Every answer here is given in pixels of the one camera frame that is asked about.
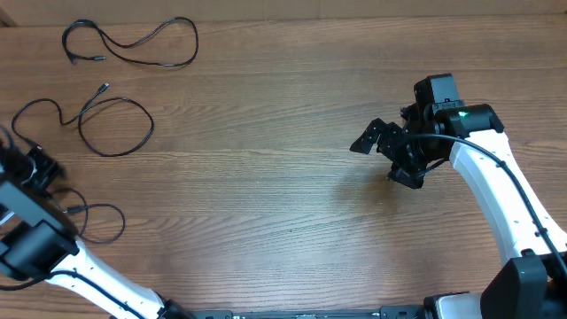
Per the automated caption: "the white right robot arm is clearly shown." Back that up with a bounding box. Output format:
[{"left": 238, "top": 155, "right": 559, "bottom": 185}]
[{"left": 350, "top": 74, "right": 566, "bottom": 319}]

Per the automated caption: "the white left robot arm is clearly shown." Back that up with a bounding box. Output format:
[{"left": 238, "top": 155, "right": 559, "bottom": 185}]
[{"left": 1, "top": 128, "right": 193, "bottom": 319}]

